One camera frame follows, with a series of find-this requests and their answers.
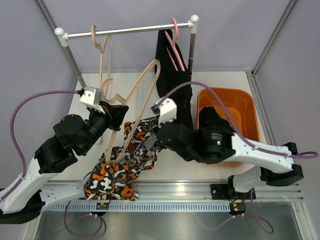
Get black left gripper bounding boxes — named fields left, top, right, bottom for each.
left=79, top=100, right=129, bottom=155

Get beige wooden hanger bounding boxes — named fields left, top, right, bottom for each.
left=90, top=24, right=114, bottom=100
left=100, top=59, right=162, bottom=165

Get orange camouflage shorts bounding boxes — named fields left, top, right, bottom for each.
left=83, top=116, right=162, bottom=201

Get black shorts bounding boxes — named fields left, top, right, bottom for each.
left=155, top=29, right=194, bottom=129
left=198, top=106, right=234, bottom=132

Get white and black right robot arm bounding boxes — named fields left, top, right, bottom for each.
left=156, top=123, right=304, bottom=201

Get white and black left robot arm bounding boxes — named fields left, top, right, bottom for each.
left=0, top=102, right=129, bottom=225

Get pink plastic hanger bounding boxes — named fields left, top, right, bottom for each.
left=164, top=17, right=186, bottom=72

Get white and steel clothes rack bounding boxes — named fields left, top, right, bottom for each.
left=53, top=14, right=199, bottom=88

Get orange plastic laundry basket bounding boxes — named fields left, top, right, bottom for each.
left=196, top=87, right=261, bottom=142

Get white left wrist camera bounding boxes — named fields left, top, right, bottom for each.
left=79, top=86, right=105, bottom=114

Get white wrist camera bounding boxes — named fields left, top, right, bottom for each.
left=150, top=98, right=177, bottom=129
left=79, top=86, right=105, bottom=114

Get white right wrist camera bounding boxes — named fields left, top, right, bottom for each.
left=150, top=98, right=177, bottom=129

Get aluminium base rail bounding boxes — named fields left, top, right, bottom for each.
left=42, top=181, right=305, bottom=203

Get white slotted cable duct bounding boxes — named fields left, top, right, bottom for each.
left=50, top=201, right=231, bottom=213

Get purple cable lower left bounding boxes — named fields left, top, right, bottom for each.
left=63, top=201, right=108, bottom=237

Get purple cable lower right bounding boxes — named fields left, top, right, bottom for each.
left=194, top=188, right=275, bottom=235

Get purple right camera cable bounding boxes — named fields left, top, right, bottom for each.
left=153, top=81, right=320, bottom=160

